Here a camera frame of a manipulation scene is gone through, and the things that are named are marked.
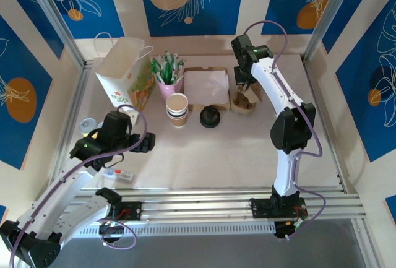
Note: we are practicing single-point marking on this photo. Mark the aluminium side rail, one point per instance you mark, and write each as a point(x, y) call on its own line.
point(313, 85)
point(74, 107)

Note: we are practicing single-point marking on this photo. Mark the aluminium frame post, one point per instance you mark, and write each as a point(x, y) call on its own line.
point(331, 11)
point(52, 14)

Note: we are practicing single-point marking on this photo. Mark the stack of brown striped cups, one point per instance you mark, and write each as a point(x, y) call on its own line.
point(177, 110)

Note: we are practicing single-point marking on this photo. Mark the green white wrapped straw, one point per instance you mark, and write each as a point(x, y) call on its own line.
point(167, 60)
point(154, 67)
point(174, 63)
point(181, 67)

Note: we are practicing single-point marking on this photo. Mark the clear packet with red label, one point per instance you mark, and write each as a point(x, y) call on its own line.
point(120, 174)

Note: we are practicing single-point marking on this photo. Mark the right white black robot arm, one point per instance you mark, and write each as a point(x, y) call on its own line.
point(272, 76)

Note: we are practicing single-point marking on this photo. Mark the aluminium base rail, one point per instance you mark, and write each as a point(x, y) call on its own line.
point(201, 203)

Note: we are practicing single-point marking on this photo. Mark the white printed paper bag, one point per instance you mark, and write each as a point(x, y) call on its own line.
point(123, 79)

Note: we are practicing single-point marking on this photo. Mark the yellow label creamer cup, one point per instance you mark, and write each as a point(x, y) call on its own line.
point(87, 125)

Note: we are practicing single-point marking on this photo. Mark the brown cardboard napkin box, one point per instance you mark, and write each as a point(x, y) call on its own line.
point(226, 107)

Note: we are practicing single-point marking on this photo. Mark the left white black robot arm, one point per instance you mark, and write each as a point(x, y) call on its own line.
point(52, 200)

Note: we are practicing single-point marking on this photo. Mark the orange label creamer cup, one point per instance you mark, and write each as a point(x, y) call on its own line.
point(100, 125)

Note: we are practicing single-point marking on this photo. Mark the pink straw holder cup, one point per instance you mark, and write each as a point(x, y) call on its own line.
point(170, 90)

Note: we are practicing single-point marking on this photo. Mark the stack of black cup lids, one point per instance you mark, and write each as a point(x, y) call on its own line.
point(210, 118)

